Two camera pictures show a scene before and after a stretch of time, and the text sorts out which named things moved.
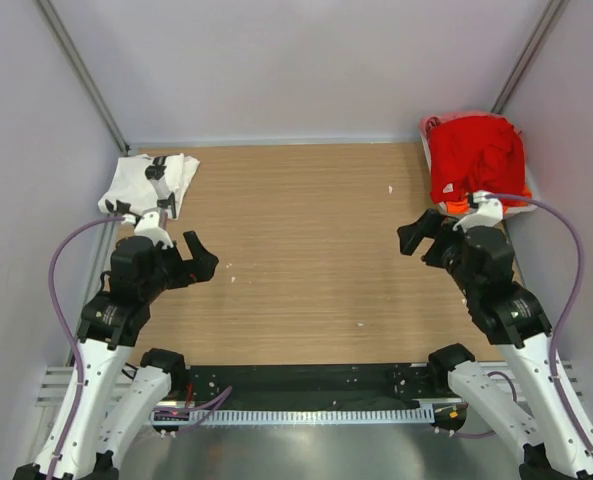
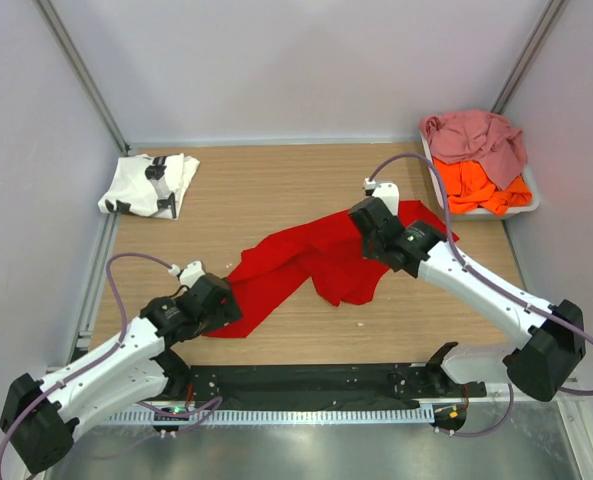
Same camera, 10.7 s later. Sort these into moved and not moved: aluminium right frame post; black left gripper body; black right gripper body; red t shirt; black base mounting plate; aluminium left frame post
Moved: red t shirt; black right gripper body; black left gripper body
Not moved: black base mounting plate; aluminium right frame post; aluminium left frame post
